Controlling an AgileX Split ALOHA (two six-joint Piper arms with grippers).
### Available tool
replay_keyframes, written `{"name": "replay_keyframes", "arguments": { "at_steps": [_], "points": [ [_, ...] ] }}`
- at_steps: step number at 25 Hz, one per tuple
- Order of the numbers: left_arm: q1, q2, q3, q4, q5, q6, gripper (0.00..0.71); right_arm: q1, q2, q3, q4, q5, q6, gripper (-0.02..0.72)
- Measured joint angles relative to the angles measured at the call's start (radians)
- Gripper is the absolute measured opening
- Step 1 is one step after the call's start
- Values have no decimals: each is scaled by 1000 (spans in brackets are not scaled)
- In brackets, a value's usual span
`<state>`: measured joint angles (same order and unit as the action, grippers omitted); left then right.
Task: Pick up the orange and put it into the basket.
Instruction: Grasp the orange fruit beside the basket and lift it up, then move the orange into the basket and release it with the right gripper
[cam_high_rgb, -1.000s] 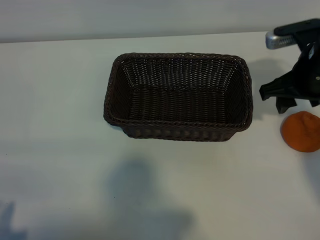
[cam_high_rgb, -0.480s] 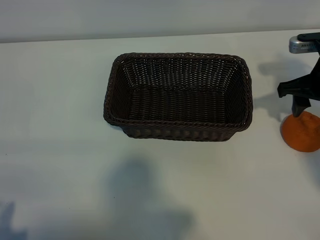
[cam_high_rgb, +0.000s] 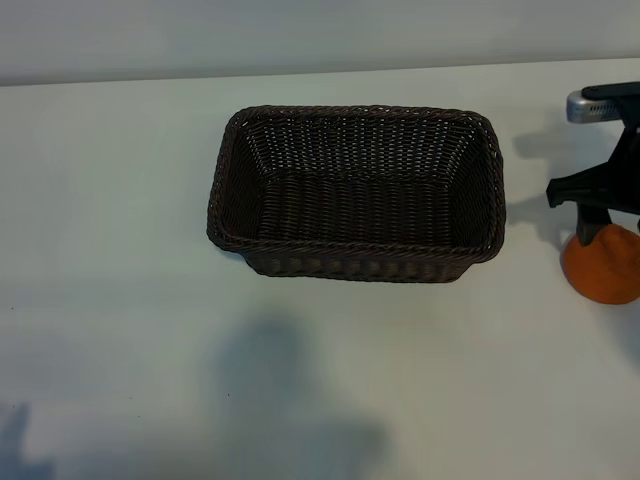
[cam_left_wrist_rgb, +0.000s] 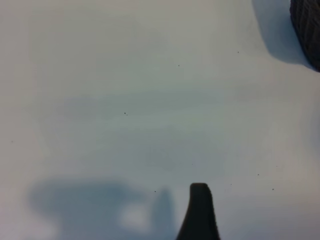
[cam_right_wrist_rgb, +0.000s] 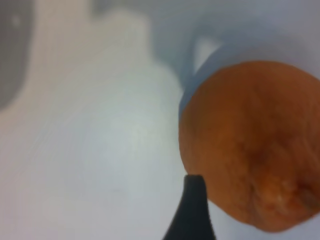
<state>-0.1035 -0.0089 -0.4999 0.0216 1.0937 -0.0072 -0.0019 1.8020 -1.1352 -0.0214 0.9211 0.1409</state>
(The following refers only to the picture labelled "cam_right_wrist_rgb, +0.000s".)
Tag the orange fruit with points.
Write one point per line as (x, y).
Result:
(250, 140)

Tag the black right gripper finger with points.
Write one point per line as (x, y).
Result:
(193, 215)

